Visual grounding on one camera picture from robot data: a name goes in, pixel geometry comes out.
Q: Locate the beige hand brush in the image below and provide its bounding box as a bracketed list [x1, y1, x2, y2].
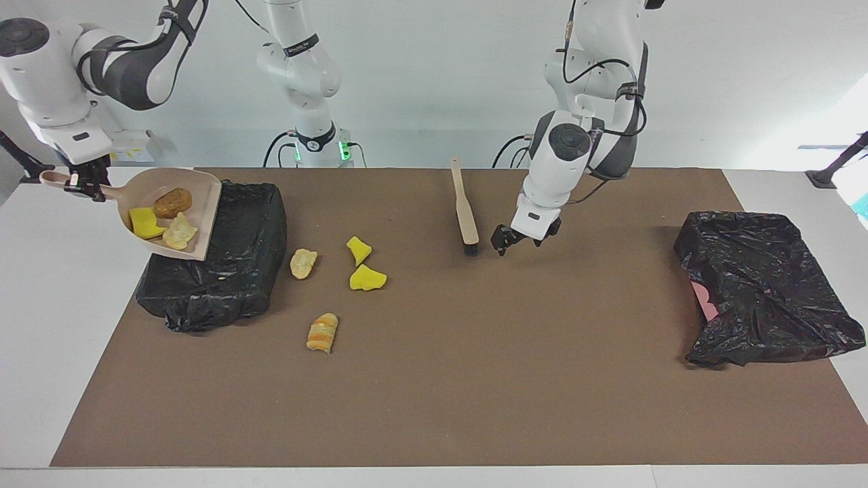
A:
[450, 157, 480, 256]

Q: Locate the notched yellow sponge piece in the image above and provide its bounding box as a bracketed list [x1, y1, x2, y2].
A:
[129, 207, 167, 240]

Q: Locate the brown bread roll toy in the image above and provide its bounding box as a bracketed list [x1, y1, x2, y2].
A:
[153, 188, 193, 220]

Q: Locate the ridged pastry piece toy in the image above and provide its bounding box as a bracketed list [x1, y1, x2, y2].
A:
[162, 212, 199, 250]

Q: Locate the beige plastic dustpan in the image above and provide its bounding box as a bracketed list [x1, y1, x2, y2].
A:
[39, 167, 223, 262]

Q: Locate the large yellow sponge piece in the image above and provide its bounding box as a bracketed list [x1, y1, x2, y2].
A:
[349, 264, 388, 292]

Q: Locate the pale dumpling toy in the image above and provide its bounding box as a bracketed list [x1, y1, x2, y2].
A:
[290, 249, 318, 280]

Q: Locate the striped croissant toy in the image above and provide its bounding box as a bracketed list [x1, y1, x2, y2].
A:
[306, 312, 339, 354]

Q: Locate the black bag lined bin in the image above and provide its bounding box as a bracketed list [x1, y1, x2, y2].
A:
[135, 179, 288, 333]

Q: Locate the black bag over pink bin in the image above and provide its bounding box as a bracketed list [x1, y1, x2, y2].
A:
[673, 211, 867, 368]

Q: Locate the brown table mat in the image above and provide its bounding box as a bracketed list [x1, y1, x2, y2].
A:
[50, 167, 868, 468]

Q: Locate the white wall power box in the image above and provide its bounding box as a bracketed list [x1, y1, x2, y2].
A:
[108, 129, 161, 163]

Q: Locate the black camera stand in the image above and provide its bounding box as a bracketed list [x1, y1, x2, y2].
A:
[806, 131, 868, 189]
[0, 130, 55, 184]

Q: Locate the black left base cable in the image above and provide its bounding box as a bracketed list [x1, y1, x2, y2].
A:
[492, 132, 536, 169]

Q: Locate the black base cable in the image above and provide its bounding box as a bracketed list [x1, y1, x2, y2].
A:
[492, 132, 536, 169]
[263, 131, 300, 168]

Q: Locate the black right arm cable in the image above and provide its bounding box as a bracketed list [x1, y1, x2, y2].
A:
[75, 0, 272, 102]

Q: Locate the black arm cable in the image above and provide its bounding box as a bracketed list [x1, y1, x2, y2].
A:
[563, 0, 648, 204]
[75, 0, 272, 102]

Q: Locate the black right base cable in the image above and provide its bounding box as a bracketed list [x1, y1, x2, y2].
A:
[263, 131, 300, 168]

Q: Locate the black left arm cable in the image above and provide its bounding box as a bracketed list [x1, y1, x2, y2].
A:
[563, 0, 648, 204]

